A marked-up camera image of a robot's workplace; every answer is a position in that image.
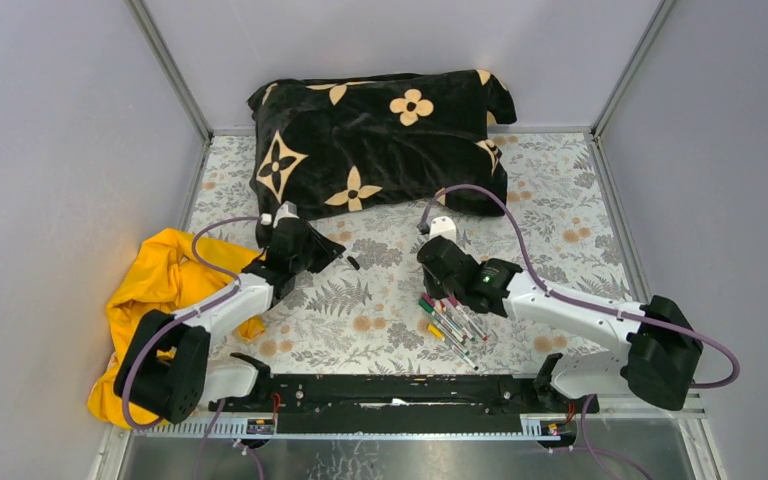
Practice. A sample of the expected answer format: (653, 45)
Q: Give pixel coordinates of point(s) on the green cap marker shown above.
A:
(441, 323)

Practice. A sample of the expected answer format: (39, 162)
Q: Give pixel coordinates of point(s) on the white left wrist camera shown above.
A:
(287, 210)

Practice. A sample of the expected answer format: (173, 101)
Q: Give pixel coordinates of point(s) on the black floral pillow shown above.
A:
(336, 146)

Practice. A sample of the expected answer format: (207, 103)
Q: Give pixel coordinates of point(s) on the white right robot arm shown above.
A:
(647, 350)

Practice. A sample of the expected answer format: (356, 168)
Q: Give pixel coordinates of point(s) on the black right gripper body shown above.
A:
(440, 288)

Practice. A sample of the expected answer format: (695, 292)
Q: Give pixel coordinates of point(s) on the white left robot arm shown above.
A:
(165, 373)

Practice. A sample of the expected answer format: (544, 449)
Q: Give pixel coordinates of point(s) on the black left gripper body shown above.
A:
(298, 265)

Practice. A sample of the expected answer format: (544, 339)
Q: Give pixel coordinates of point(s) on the yellow cloth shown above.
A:
(166, 276)

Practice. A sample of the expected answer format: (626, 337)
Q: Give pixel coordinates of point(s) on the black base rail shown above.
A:
(404, 404)

